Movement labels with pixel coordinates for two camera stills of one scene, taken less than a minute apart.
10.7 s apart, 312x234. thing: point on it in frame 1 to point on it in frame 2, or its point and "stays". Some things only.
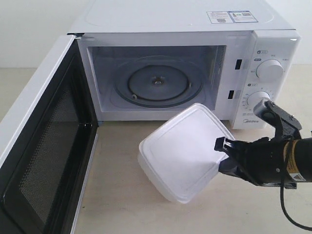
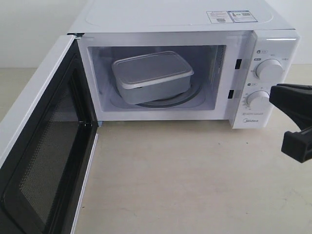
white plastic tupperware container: (179, 157) to (143, 78)
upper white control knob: (270, 70) stays
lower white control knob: (255, 98) stays
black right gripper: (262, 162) to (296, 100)
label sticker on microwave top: (231, 16) stays
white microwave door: (48, 141) stays
